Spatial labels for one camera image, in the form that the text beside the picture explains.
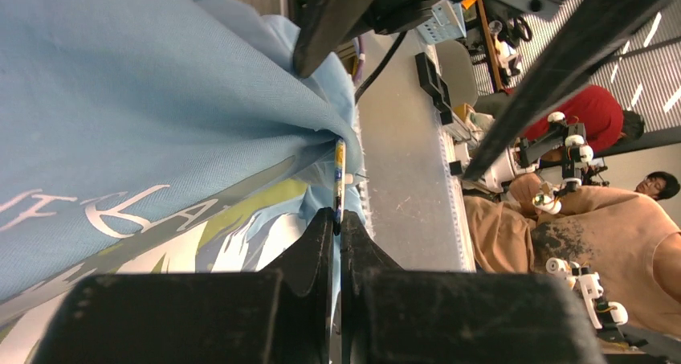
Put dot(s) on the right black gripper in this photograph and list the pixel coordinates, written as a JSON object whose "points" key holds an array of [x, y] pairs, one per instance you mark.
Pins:
{"points": [[595, 30]]}

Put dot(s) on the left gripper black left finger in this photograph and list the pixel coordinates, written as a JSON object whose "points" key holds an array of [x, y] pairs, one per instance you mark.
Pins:
{"points": [[279, 314]]}

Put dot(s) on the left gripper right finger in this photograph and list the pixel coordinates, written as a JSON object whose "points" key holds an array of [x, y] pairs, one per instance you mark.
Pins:
{"points": [[393, 315]]}

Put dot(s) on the blue round brooch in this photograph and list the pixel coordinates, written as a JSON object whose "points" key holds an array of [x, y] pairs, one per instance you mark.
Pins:
{"points": [[343, 184]]}

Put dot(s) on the light blue printed t-shirt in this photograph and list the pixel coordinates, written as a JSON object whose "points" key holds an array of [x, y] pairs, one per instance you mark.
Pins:
{"points": [[156, 136]]}

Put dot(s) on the person in red shirt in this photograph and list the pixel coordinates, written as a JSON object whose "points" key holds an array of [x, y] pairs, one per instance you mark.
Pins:
{"points": [[606, 123]]}

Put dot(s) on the person in tan shirt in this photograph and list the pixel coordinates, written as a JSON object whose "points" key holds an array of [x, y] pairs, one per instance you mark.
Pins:
{"points": [[626, 237]]}

